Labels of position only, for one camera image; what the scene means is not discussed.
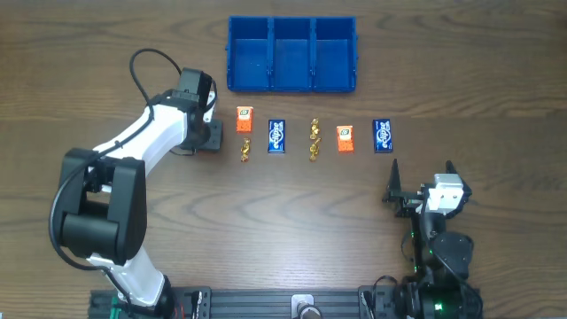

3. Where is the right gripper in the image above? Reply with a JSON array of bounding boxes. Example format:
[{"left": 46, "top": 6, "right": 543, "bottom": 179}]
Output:
[{"left": 383, "top": 158, "right": 472, "bottom": 218}]

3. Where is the blue candy pack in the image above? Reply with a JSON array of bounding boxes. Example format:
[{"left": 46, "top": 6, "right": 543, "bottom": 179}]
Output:
[
  {"left": 372, "top": 118, "right": 394, "bottom": 154},
  {"left": 268, "top": 119, "right": 287, "bottom": 154}
]

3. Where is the orange candy box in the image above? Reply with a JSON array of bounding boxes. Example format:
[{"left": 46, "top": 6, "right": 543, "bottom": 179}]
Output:
[
  {"left": 336, "top": 125, "right": 355, "bottom": 154},
  {"left": 236, "top": 105, "right": 254, "bottom": 134}
]

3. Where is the blue tray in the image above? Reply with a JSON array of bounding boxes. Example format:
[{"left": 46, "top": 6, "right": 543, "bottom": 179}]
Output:
[{"left": 225, "top": 15, "right": 359, "bottom": 94}]

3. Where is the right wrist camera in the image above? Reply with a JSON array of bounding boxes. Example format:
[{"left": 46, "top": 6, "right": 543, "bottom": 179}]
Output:
[{"left": 423, "top": 173, "right": 465, "bottom": 216}]

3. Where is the mounting rail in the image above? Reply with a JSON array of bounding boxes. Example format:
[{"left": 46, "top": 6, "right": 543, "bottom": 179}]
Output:
[{"left": 88, "top": 286, "right": 484, "bottom": 319}]

